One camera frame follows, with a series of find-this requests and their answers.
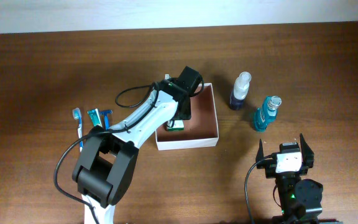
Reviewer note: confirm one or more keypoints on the teal mouthwash bottle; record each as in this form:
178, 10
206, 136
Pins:
267, 113

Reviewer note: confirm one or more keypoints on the white cardboard box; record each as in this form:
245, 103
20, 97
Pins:
200, 131

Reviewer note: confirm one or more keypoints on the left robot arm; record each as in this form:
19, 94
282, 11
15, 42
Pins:
105, 167

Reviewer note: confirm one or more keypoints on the green white soap packet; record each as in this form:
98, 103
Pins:
175, 125

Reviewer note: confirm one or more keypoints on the purple foam soap bottle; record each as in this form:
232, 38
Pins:
240, 91

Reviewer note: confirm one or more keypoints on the green white toothpaste tube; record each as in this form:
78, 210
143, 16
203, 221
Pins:
95, 117

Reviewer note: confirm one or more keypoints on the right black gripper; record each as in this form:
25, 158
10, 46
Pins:
307, 158

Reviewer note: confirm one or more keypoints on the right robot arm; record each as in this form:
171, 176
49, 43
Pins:
300, 199

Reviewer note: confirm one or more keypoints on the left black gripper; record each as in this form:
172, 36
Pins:
188, 112

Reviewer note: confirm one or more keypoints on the blue disposable razor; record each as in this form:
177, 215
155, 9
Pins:
105, 114

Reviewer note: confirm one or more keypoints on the blue white toothbrush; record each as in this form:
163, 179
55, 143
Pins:
78, 117

